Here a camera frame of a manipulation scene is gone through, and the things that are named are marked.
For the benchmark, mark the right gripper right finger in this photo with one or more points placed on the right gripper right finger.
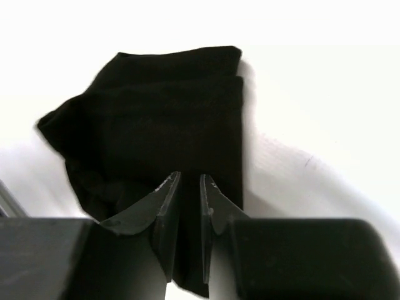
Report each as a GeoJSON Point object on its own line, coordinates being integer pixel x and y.
{"type": "Point", "coordinates": [256, 258]}

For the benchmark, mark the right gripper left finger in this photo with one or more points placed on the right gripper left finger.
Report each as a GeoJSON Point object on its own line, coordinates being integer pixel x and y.
{"type": "Point", "coordinates": [128, 256]}

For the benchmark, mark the black skirt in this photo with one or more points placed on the black skirt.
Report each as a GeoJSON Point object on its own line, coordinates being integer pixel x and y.
{"type": "Point", "coordinates": [144, 117]}

